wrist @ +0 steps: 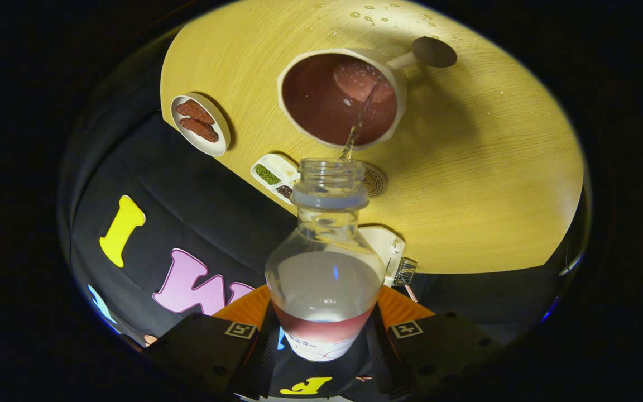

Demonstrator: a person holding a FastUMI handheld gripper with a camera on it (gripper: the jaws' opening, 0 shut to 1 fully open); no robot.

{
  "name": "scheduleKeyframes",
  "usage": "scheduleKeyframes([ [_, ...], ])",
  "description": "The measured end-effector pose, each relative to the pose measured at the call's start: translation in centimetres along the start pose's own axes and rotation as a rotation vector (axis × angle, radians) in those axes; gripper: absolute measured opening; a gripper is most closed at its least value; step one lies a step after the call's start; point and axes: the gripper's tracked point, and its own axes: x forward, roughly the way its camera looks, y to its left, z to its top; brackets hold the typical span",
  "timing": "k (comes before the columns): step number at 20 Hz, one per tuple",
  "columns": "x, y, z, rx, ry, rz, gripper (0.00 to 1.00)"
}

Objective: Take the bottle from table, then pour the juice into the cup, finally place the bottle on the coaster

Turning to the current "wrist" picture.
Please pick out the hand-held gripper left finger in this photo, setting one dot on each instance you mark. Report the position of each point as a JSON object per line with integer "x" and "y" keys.
{"x": 204, "y": 346}

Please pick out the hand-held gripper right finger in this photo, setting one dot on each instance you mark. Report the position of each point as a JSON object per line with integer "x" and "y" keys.
{"x": 444, "y": 346}

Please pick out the clear juice bottle pink label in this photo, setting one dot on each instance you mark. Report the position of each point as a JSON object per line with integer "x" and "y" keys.
{"x": 324, "y": 285}

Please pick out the round cork coaster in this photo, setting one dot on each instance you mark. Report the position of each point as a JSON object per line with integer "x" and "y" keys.
{"x": 376, "y": 181}

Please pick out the pink straw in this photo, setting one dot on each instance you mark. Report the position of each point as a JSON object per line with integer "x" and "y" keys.
{"x": 411, "y": 293}

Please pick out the white toaster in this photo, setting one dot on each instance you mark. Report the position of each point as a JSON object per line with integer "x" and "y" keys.
{"x": 385, "y": 245}

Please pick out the red beans heap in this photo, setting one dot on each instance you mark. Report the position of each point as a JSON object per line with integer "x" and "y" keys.
{"x": 285, "y": 191}

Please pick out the green beans heap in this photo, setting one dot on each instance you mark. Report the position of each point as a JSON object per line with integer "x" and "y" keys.
{"x": 267, "y": 175}

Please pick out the wooden table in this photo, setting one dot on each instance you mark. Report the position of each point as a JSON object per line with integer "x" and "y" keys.
{"x": 494, "y": 167}

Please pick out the white divided dish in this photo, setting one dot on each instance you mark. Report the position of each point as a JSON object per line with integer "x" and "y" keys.
{"x": 282, "y": 170}

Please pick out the round white plate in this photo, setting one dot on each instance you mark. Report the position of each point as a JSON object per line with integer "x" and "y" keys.
{"x": 218, "y": 139}

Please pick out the red meat piece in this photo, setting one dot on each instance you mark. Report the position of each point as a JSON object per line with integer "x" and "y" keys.
{"x": 200, "y": 130}
{"x": 194, "y": 111}

